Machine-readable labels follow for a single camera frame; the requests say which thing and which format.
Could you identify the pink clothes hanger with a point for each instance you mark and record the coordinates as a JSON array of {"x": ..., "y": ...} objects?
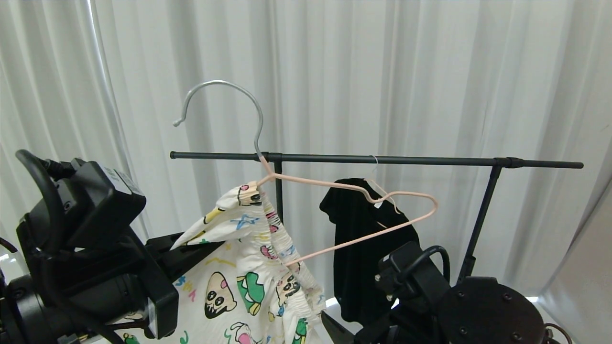
[
  {"x": 334, "y": 184},
  {"x": 380, "y": 191}
]

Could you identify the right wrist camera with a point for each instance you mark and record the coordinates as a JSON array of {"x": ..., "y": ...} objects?
[{"x": 406, "y": 277}]

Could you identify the black clothes rack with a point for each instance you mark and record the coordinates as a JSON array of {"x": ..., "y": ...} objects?
[{"x": 430, "y": 160}]

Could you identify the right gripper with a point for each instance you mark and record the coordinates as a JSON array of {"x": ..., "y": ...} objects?
[{"x": 392, "y": 329}]

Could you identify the black garment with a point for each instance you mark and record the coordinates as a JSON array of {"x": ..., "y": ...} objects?
[{"x": 354, "y": 258}]

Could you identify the white curtain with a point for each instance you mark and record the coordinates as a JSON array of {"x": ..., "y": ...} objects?
[{"x": 334, "y": 71}]

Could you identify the cream printed garment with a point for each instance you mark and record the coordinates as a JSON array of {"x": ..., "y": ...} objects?
[{"x": 239, "y": 286}]

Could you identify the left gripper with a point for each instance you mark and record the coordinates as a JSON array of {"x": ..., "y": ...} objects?
[{"x": 162, "y": 296}]

